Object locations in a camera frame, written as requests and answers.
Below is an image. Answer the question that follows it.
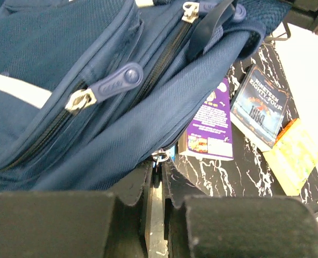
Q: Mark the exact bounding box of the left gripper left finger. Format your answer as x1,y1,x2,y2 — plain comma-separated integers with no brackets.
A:
0,161,152,257

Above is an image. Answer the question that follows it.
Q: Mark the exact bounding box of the orange yellow paperback book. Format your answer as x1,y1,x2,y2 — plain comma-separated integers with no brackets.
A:
263,118,318,196

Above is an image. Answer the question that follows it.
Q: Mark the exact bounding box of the navy blue student backpack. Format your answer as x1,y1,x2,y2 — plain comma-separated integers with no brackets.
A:
0,1,291,192

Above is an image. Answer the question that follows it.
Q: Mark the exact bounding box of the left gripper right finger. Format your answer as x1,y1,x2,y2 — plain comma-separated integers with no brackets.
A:
162,161,318,257

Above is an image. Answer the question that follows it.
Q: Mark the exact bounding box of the dark blue 1984 book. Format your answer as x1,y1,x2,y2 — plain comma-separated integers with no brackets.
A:
230,64,290,152

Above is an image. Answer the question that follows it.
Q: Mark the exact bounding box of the purple paperback book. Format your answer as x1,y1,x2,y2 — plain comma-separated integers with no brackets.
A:
178,78,234,161

